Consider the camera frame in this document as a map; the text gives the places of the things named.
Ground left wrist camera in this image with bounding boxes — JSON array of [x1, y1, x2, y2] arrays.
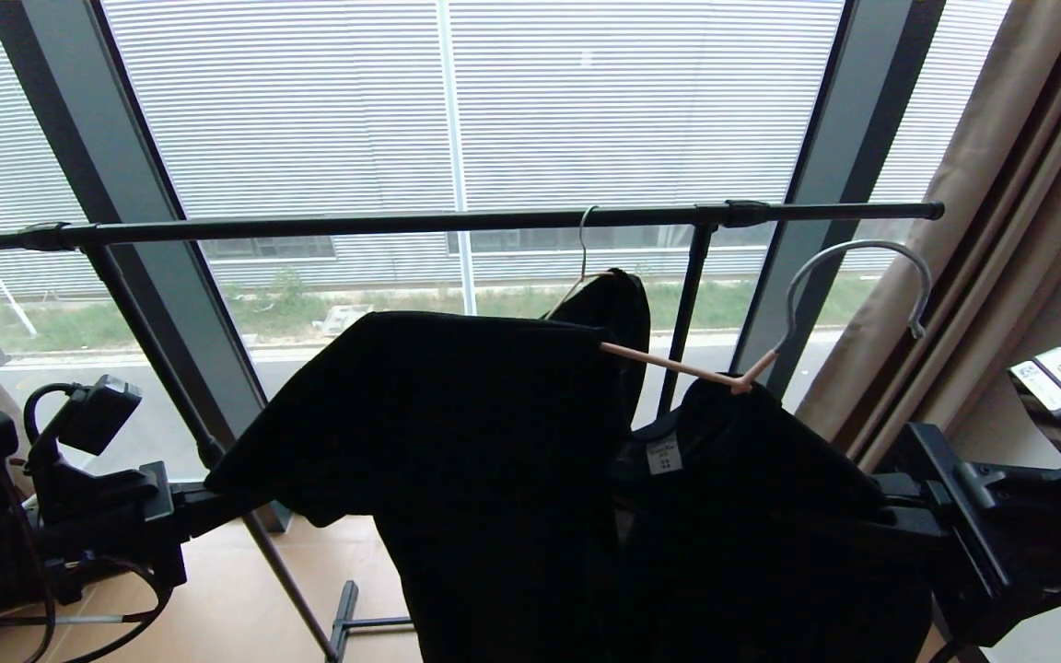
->
[[26, 373, 161, 506]]

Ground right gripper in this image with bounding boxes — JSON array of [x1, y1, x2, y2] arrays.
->
[[890, 422, 1061, 647]]

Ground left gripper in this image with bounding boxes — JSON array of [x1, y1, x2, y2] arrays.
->
[[33, 460, 189, 592]]

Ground black clothes rack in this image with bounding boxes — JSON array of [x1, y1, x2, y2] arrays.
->
[[0, 201, 944, 663]]

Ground window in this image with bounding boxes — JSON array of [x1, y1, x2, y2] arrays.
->
[[0, 0, 1015, 482]]

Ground black shorts with white cord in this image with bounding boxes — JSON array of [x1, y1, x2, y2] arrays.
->
[[547, 267, 652, 434]]

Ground black garment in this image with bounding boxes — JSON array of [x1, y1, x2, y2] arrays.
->
[[204, 311, 935, 663]]

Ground pink clothes hanger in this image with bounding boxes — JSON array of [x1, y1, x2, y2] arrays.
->
[[544, 204, 614, 319], [600, 239, 934, 397]]

